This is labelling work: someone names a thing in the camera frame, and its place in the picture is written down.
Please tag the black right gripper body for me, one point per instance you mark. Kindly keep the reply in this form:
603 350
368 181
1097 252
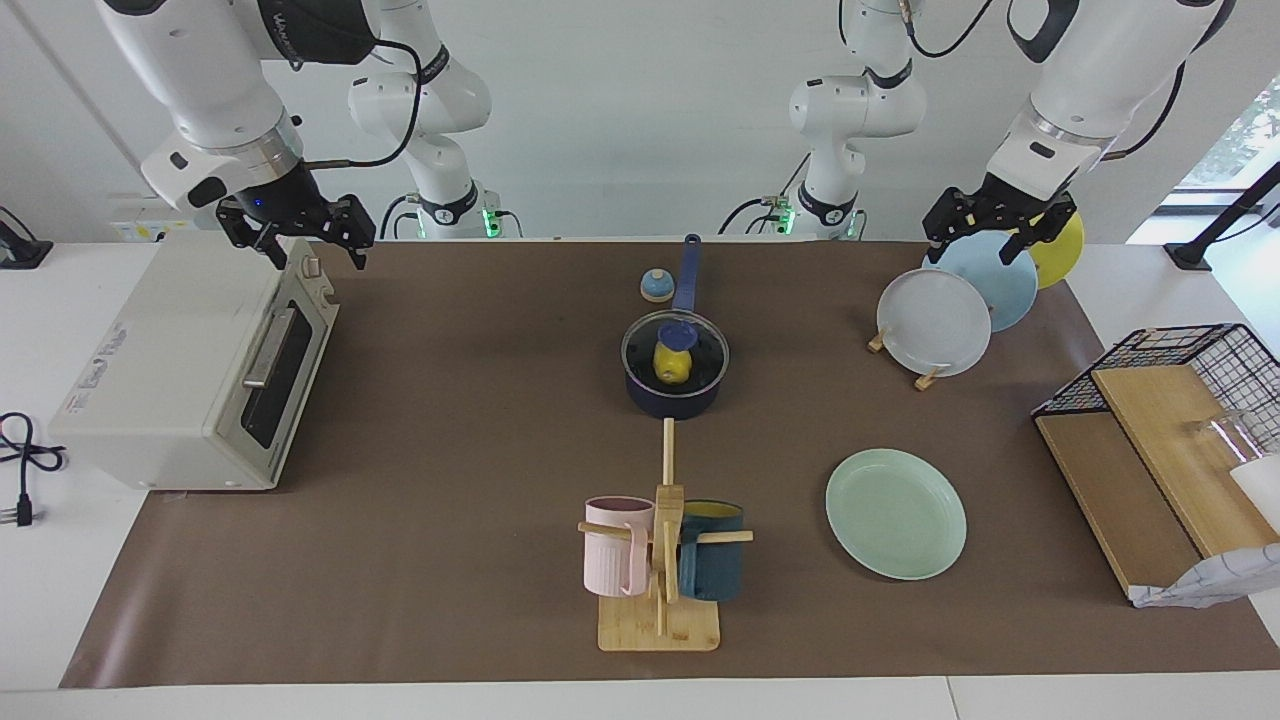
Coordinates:
290 210

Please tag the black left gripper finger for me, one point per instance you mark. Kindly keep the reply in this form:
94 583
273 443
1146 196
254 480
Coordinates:
1013 250
935 251

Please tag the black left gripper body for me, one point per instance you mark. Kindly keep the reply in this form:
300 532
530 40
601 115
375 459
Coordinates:
990 208

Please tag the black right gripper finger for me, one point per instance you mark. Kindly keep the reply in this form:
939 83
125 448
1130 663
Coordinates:
362 256
276 257

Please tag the glass lid with blue knob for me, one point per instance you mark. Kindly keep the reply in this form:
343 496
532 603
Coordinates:
677 333

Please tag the yellow potato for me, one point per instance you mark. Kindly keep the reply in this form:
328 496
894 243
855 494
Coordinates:
672 368

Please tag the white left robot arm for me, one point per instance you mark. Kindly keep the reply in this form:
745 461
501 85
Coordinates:
1100 70

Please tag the light blue plate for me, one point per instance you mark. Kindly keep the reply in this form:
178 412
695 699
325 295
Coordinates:
1005 295

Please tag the yellow plate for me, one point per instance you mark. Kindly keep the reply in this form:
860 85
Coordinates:
1062 262

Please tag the grey plate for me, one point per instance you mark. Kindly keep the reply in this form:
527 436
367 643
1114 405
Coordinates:
932 322

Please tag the wooden plate rack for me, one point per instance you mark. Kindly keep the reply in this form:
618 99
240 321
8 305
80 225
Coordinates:
930 380

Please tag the pale green plate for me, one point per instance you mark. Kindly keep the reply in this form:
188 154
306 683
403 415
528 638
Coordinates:
895 515

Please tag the beige toaster oven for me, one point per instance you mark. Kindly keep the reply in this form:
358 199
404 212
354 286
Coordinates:
160 380

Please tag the wooden shelf stand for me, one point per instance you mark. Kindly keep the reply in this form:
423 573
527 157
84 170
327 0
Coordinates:
1150 440

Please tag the window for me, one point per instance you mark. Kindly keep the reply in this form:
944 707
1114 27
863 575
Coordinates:
1250 130

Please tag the small blue knob lid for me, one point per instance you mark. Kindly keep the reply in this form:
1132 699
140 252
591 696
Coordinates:
656 288

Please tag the clear glass cup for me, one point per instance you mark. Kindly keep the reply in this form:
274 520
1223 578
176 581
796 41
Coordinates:
1230 440

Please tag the dark blue saucepan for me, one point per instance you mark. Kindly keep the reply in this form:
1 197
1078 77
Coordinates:
675 405

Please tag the white patterned paper bag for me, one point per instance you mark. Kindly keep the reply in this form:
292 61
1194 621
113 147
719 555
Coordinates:
1210 582

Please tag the dark teal mug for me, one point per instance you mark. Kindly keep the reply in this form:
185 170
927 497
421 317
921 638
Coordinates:
715 570

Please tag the brown table mat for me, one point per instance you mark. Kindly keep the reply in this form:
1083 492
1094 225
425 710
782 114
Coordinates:
800 620

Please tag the pink ribbed mug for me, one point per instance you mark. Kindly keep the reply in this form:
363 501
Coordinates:
612 560

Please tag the wooden mug tree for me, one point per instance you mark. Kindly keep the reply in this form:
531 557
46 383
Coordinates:
660 630

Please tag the white wall socket box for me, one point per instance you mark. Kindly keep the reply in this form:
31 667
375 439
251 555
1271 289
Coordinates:
135 232

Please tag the black camera stand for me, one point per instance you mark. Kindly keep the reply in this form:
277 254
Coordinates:
1190 255

